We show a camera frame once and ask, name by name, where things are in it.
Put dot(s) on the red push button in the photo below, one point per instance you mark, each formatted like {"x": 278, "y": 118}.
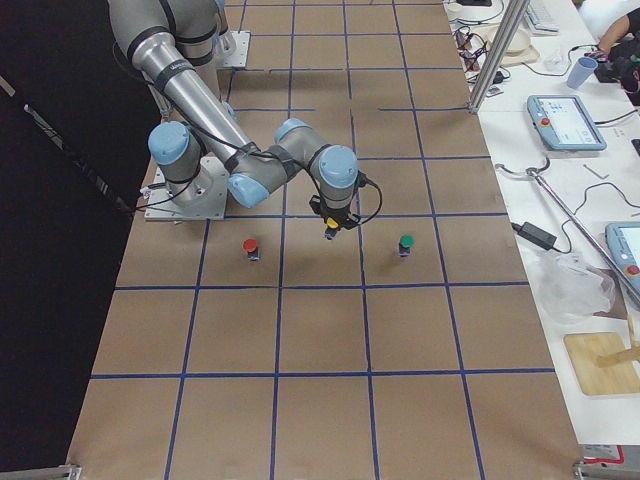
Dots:
{"x": 252, "y": 249}

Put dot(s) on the teach pendant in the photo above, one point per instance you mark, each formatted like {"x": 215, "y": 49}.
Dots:
{"x": 564, "y": 124}
{"x": 622, "y": 239}

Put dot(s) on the black power adapter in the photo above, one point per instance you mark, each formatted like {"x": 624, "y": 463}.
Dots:
{"x": 536, "y": 235}

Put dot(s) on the metal walking cane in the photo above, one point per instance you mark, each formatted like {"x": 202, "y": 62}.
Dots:
{"x": 535, "y": 173}

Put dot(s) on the green push button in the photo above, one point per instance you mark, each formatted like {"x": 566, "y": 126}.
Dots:
{"x": 405, "y": 244}

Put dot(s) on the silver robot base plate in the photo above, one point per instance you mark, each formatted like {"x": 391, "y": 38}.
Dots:
{"x": 204, "y": 198}

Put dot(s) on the lower teach pendant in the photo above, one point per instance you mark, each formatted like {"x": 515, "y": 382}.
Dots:
{"x": 622, "y": 239}

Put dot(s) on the yellow push button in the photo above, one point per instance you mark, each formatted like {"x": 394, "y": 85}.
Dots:
{"x": 332, "y": 228}

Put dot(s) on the upper teach pendant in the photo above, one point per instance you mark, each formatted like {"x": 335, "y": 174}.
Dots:
{"x": 564, "y": 124}

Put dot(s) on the wooden board stand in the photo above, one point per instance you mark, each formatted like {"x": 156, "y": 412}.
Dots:
{"x": 603, "y": 364}

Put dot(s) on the clear plastic bag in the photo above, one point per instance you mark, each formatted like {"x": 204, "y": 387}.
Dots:
{"x": 567, "y": 288}

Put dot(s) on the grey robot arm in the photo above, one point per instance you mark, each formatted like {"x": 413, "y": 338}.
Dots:
{"x": 168, "y": 41}

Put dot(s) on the light blue plastic cup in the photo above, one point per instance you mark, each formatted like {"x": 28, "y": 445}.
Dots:
{"x": 583, "y": 68}

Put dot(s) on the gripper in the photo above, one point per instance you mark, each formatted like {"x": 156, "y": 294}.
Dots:
{"x": 339, "y": 219}

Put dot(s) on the aluminium frame post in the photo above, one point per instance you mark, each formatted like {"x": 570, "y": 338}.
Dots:
{"x": 511, "y": 19}

